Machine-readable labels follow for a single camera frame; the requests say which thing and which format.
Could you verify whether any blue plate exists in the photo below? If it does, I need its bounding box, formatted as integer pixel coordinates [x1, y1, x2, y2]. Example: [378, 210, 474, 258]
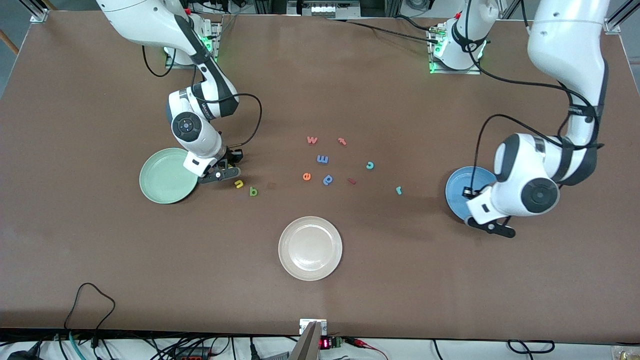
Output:
[445, 166, 501, 221]

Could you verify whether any green plate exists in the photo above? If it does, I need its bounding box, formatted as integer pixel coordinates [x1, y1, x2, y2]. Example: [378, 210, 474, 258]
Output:
[139, 147, 200, 205]

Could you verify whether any white plate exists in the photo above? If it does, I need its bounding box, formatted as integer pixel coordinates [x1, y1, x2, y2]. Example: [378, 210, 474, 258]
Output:
[278, 216, 344, 282]

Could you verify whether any silver device box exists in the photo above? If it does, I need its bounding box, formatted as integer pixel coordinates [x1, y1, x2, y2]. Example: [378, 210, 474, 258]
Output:
[287, 0, 361, 18]

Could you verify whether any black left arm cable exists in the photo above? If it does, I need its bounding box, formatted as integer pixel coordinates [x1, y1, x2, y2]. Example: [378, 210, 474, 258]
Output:
[464, 0, 606, 197]

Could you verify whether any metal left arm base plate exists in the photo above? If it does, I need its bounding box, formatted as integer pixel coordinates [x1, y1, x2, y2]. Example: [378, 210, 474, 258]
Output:
[428, 27, 482, 76]

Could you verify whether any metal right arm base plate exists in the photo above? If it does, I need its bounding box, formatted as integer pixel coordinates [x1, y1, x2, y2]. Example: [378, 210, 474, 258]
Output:
[165, 20, 222, 69]

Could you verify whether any black coiled cable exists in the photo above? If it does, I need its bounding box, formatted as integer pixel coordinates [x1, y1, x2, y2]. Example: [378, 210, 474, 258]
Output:
[507, 340, 556, 355]

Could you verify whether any black looped cable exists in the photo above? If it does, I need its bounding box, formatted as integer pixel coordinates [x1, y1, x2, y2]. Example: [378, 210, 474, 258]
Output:
[64, 282, 117, 333]

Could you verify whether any white bracket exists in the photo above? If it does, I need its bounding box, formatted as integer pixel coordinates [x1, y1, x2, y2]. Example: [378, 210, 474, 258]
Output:
[299, 318, 327, 335]

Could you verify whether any black cable across table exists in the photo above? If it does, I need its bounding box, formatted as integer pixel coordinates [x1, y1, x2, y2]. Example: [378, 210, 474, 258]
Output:
[325, 15, 442, 44]

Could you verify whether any red clip wire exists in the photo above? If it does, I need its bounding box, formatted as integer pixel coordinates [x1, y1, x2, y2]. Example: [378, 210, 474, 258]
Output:
[345, 337, 388, 360]

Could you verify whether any grey metal camera stand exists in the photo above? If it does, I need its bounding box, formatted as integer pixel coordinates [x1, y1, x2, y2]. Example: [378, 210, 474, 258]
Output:
[289, 320, 323, 360]

